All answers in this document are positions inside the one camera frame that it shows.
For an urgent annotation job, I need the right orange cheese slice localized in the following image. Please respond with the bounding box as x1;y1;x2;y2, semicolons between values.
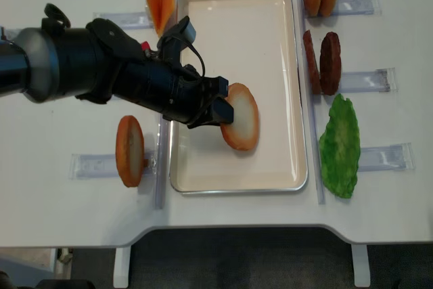
158;0;175;37

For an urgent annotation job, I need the clear lettuce holder rail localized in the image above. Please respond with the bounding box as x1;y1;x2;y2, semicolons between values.
358;143;415;172

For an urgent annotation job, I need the brown meat patty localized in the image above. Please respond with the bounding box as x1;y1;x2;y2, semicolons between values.
320;32;342;95
303;30;321;95

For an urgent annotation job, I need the clear patty holder rail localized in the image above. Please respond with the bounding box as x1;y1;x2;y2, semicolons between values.
338;68;398;93

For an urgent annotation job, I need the bun slice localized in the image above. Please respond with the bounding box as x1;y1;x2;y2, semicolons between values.
116;115;144;187
220;83;260;151

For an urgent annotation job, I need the white rectangular metal tray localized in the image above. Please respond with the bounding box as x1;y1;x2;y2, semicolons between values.
170;0;308;194

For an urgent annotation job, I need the green lettuce leaf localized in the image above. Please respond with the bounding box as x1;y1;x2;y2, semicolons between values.
319;94;361;199

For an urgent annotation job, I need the right white table leg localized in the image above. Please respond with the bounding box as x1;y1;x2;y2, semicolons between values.
351;244;371;288

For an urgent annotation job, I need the right brown meat patty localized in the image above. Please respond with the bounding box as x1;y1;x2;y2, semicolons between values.
320;32;342;95

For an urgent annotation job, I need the clear top bun holder rail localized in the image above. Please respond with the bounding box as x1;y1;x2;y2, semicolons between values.
332;0;382;16

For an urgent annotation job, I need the clear bun holder rail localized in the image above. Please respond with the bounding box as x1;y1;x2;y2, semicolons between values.
332;0;382;16
69;150;158;179

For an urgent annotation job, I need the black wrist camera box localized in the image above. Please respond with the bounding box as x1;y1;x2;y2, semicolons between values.
157;16;196;66

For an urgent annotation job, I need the left brown meat patty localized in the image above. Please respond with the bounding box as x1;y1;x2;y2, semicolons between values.
303;30;321;95

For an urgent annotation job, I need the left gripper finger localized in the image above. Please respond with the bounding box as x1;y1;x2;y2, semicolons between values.
216;76;229;97
210;97;234;125

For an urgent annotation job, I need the black camera cable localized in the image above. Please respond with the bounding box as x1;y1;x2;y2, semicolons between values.
182;42;206;79

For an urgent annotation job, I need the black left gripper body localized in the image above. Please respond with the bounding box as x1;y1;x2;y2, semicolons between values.
114;61;220;129

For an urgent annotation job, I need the white table leg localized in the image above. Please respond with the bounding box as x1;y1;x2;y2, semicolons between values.
351;244;371;288
113;246;131;288

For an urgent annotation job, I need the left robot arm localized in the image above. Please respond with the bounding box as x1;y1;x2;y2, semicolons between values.
1;4;234;129

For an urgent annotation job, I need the clear cheese holder rail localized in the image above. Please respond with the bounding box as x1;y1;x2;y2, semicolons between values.
93;12;154;30

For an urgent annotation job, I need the clear bottom bun holder rail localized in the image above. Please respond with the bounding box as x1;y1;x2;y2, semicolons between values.
69;150;158;179

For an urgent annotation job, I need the left white table leg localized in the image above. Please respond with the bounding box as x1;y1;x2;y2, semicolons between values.
113;246;131;288

